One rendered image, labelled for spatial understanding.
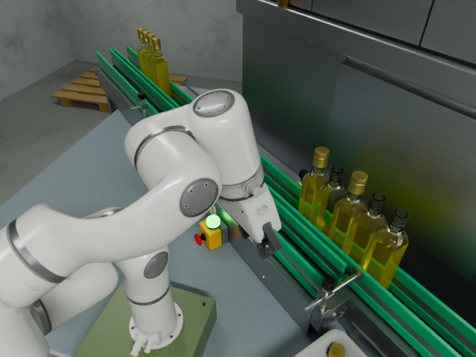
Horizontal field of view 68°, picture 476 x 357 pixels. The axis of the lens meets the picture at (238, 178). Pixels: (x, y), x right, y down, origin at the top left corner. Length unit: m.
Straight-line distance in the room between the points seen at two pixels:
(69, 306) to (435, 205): 0.74
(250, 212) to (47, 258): 0.25
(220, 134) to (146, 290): 0.42
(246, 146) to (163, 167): 0.11
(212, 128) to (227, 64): 3.67
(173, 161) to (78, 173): 1.25
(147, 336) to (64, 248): 0.52
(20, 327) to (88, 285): 0.21
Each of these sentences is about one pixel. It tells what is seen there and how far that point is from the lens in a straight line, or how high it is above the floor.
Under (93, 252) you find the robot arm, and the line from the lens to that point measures 0.39.
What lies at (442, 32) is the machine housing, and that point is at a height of 1.44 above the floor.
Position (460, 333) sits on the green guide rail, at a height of 0.93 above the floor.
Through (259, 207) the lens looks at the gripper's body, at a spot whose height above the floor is 1.30.
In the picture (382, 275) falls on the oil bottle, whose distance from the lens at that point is 0.87.
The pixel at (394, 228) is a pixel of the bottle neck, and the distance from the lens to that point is 0.80.
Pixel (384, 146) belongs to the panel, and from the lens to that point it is 0.91.
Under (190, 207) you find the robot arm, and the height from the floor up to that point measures 1.40.
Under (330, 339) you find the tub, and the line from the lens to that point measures 0.94.
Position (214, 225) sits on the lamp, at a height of 0.84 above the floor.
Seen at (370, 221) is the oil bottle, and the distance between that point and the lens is 0.83.
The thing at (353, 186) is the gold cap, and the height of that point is 1.14.
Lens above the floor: 1.65
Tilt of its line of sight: 39 degrees down
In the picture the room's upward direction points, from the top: straight up
